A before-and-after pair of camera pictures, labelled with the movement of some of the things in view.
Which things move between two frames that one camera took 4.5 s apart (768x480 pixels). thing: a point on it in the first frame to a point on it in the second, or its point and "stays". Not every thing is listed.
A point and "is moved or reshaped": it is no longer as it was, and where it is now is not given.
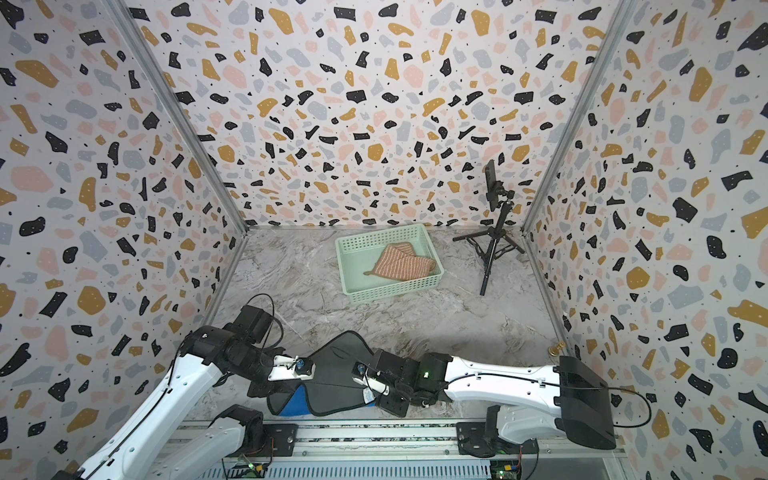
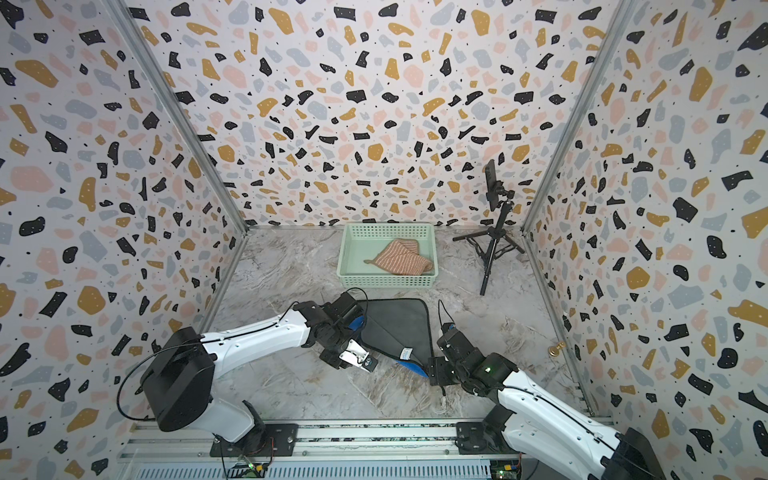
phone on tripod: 491,184 stays
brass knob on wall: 554,351 stays
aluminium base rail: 424,451 stays
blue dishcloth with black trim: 333,388 to 398,328
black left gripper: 270,387 to 335,361
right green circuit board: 505,469 stays
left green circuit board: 247,471 stays
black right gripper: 387,407 to 435,371
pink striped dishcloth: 400,262 is moved or reshaped
